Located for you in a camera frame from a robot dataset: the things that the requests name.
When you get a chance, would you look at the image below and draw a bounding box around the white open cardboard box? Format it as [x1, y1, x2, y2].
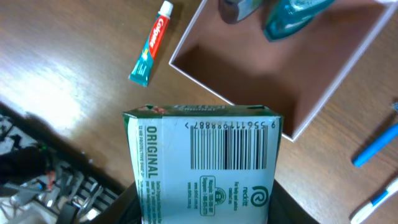
[169, 1, 397, 141]

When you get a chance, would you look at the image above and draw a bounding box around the green mouthwash bottle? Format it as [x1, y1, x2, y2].
[264, 0, 334, 42]

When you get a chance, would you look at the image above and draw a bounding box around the Colgate toothpaste tube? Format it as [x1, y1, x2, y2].
[129, 1, 174, 86]

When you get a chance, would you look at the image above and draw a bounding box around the blue disposable razor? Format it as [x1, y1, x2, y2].
[351, 101, 398, 169]

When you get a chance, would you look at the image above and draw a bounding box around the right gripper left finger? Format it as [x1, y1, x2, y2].
[90, 183, 142, 224]

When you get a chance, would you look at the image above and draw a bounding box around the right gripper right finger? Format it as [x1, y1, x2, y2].
[267, 180, 318, 224]

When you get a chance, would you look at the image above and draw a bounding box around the clutter beside table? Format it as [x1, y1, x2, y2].
[1, 114, 121, 223]

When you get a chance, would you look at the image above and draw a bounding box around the blue white toothbrush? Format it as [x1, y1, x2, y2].
[350, 178, 397, 224]

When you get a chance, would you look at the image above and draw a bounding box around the green white soap box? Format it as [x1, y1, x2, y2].
[123, 105, 284, 223]

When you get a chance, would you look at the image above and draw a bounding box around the purple soap pump bottle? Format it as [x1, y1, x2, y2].
[217, 0, 265, 25]

